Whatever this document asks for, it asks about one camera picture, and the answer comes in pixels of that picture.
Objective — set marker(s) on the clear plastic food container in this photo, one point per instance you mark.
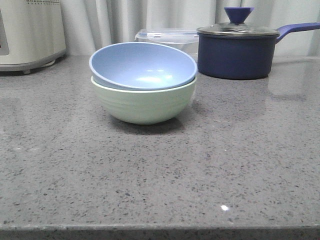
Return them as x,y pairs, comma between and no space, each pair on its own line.
186,40

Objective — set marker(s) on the glass lid blue knob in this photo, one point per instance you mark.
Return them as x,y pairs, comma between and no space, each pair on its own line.
236,27

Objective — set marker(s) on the white kitchen appliance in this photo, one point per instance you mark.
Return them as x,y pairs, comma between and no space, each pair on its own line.
31,34

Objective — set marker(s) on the light green bowl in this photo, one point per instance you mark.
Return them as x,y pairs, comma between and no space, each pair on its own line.
144,107

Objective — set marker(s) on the light blue bowl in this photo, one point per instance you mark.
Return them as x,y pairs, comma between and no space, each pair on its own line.
142,66

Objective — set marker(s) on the white curtain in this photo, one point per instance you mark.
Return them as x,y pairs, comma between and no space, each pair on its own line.
92,24

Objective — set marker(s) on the dark blue saucepan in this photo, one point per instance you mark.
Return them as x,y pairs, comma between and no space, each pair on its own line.
243,57

